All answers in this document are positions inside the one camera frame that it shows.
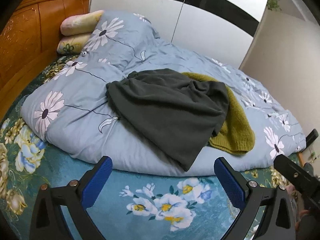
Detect teal floral bed sheet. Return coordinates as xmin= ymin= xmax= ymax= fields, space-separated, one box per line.
xmin=0 ymin=54 xmax=300 ymax=240

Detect green hanging plant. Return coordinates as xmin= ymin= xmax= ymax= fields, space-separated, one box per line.
xmin=266 ymin=0 xmax=282 ymax=12

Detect blue-grey floral duvet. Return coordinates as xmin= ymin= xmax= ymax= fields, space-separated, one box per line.
xmin=21 ymin=10 xmax=307 ymax=177

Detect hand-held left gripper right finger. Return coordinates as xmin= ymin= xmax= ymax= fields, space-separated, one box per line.
xmin=213 ymin=157 xmax=297 ymax=240

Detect olive green knit sweater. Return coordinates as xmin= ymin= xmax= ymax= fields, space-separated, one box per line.
xmin=181 ymin=72 xmax=256 ymax=155

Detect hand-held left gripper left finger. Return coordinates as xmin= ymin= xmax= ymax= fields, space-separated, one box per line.
xmin=30 ymin=156 xmax=113 ymax=240

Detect white and black wardrobe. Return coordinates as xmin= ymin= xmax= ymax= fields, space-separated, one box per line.
xmin=89 ymin=0 xmax=272 ymax=69

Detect dark grey pants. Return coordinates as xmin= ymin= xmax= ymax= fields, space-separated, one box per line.
xmin=106 ymin=69 xmax=230 ymax=172

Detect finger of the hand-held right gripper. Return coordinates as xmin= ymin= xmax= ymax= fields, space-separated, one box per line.
xmin=306 ymin=128 xmax=319 ymax=146
xmin=273 ymin=154 xmax=320 ymax=207

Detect orange wooden headboard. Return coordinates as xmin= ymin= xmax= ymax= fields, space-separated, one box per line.
xmin=0 ymin=0 xmax=90 ymax=123

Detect pink yellow floral pillow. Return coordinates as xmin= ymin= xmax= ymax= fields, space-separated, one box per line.
xmin=60 ymin=10 xmax=105 ymax=36
xmin=57 ymin=33 xmax=94 ymax=55

